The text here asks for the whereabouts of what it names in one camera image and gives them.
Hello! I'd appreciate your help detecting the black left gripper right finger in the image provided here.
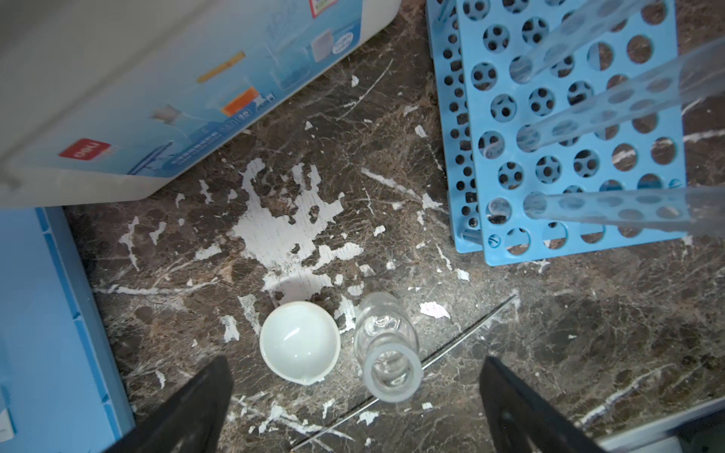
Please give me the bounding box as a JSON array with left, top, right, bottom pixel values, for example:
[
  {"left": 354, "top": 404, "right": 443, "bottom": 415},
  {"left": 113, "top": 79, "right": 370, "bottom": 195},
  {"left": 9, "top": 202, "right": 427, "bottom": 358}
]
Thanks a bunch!
[{"left": 480, "top": 356, "right": 602, "bottom": 452}]

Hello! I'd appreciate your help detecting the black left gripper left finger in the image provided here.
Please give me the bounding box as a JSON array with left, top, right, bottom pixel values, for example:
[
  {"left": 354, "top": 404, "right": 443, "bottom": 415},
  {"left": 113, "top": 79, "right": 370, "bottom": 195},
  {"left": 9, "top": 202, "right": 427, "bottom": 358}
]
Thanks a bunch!
[{"left": 107, "top": 356, "right": 233, "bottom": 452}]

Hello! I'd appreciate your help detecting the clear glass beaker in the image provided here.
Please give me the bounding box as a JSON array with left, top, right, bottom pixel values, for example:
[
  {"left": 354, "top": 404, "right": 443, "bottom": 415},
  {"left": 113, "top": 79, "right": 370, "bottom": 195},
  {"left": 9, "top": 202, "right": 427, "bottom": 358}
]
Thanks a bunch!
[{"left": 354, "top": 292, "right": 423, "bottom": 403}]

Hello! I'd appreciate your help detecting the blue-capped test tube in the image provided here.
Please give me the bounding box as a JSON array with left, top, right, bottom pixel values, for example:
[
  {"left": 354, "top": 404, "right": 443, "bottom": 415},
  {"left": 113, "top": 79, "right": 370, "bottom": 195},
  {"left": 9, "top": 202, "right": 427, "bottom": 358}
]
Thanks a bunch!
[
  {"left": 510, "top": 0, "right": 649, "bottom": 84},
  {"left": 517, "top": 38, "right": 724, "bottom": 152},
  {"left": 524, "top": 187, "right": 724, "bottom": 238}
]

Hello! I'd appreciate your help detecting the thin glass stirring rod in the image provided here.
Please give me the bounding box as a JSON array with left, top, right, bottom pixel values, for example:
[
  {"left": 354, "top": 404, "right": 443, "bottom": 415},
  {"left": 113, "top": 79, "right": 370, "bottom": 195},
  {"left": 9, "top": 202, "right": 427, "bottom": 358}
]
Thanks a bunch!
[{"left": 289, "top": 294, "right": 521, "bottom": 452}]

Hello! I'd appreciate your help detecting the blue plastic box lid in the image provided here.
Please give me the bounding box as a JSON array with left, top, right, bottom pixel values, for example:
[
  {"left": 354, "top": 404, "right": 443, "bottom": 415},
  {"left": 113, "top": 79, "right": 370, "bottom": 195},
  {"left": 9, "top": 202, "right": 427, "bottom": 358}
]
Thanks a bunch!
[{"left": 1, "top": 208, "right": 135, "bottom": 452}]

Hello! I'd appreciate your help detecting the white evaporating dish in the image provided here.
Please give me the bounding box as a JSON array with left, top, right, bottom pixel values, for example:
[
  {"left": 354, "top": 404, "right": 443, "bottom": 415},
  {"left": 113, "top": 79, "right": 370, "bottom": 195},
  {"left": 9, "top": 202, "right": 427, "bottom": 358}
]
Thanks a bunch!
[{"left": 260, "top": 301, "right": 341, "bottom": 386}]

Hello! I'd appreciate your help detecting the blue test tube rack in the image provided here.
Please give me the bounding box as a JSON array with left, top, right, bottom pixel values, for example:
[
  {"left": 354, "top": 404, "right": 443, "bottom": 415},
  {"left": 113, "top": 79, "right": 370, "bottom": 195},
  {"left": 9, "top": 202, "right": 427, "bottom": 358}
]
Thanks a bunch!
[{"left": 426, "top": 1, "right": 686, "bottom": 266}]

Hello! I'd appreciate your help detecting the white plastic storage box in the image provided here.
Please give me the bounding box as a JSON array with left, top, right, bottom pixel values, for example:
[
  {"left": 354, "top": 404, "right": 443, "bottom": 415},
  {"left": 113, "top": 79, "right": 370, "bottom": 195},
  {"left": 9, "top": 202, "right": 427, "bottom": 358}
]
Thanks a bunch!
[{"left": 1, "top": 1, "right": 400, "bottom": 209}]

